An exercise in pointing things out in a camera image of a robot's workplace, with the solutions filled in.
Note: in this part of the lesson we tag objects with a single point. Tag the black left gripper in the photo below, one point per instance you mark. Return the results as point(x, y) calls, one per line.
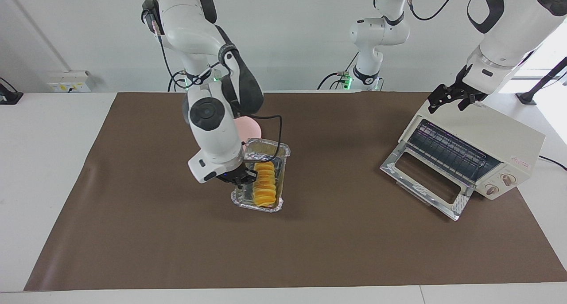
point(467, 89)

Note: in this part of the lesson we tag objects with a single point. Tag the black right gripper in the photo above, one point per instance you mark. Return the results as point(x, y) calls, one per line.
point(234, 177)

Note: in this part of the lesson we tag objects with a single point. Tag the yellow ridged bread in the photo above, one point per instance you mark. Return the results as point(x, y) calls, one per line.
point(265, 186)

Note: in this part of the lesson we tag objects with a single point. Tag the aluminium foil tray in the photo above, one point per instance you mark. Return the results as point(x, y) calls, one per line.
point(279, 162)

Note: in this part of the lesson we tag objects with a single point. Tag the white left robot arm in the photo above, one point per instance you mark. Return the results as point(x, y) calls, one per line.
point(509, 29)

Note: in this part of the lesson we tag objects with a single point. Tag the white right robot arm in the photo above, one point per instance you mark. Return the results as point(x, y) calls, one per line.
point(208, 118)

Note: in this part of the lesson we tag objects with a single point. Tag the cream toaster oven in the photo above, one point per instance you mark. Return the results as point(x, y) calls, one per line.
point(496, 126)

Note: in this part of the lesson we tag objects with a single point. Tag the beige oven knob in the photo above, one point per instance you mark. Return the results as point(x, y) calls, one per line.
point(508, 179)
point(491, 189)

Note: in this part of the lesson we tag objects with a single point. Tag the glass oven door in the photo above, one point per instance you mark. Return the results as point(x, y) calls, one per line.
point(425, 193)

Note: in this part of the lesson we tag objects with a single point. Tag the pink round plate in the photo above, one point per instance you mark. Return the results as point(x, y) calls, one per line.
point(249, 129)

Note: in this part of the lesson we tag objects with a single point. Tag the brown table mat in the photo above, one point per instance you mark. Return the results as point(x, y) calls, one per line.
point(354, 251)

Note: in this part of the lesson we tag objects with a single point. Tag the black camera stand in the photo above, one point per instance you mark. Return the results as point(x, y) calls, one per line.
point(538, 87)
point(8, 95)

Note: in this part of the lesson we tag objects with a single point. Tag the white wall socket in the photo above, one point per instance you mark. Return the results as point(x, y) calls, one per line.
point(68, 82)

